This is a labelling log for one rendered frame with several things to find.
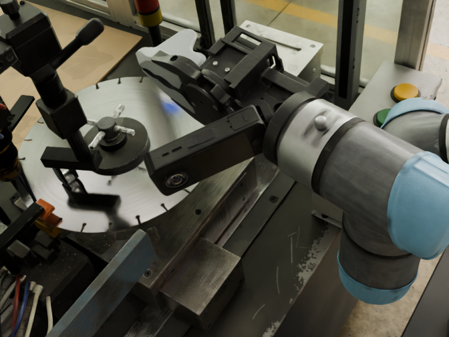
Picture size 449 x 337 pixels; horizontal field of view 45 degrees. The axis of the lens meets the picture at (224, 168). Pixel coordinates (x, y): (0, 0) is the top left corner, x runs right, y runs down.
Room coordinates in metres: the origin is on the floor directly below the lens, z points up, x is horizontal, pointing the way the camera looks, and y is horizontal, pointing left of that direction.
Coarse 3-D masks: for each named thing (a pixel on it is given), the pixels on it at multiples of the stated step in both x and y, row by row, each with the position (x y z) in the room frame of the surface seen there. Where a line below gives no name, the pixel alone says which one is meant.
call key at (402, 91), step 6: (402, 84) 0.67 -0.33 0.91; (408, 84) 0.67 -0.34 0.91; (396, 90) 0.66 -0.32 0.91; (402, 90) 0.66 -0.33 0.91; (408, 90) 0.66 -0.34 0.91; (414, 90) 0.65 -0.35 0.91; (396, 96) 0.65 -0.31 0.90; (402, 96) 0.65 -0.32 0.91; (408, 96) 0.64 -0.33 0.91; (414, 96) 0.64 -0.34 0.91
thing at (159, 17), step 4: (152, 12) 0.89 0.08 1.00; (156, 12) 0.90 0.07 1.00; (160, 12) 0.91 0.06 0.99; (140, 16) 0.90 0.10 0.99; (144, 16) 0.89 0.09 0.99; (148, 16) 0.89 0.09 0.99; (152, 16) 0.89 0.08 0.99; (156, 16) 0.89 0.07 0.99; (160, 16) 0.90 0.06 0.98; (140, 20) 0.90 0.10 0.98; (144, 20) 0.89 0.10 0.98; (148, 20) 0.89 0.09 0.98; (152, 20) 0.89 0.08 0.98; (156, 20) 0.89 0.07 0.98; (160, 20) 0.90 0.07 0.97; (140, 24) 0.91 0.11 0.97; (144, 24) 0.89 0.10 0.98; (148, 24) 0.89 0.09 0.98; (152, 24) 0.89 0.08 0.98; (156, 24) 0.89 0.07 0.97
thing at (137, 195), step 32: (96, 96) 0.75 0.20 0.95; (128, 96) 0.73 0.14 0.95; (160, 96) 0.71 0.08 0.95; (32, 128) 0.70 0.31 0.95; (160, 128) 0.64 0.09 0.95; (192, 128) 0.62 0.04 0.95; (32, 160) 0.62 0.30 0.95; (64, 192) 0.54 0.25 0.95; (96, 192) 0.53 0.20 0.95; (128, 192) 0.52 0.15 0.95; (64, 224) 0.48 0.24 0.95; (96, 224) 0.47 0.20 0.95; (128, 224) 0.46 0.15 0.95
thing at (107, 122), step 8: (120, 104) 0.66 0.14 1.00; (120, 112) 0.64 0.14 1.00; (88, 120) 0.63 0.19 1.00; (96, 120) 0.63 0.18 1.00; (104, 120) 0.62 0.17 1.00; (112, 120) 0.62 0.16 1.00; (104, 128) 0.61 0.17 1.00; (112, 128) 0.61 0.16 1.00; (120, 128) 0.60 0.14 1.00; (128, 128) 0.60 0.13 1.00; (96, 136) 0.60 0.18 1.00; (104, 136) 0.61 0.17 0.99; (112, 136) 0.61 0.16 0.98; (96, 144) 0.58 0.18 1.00
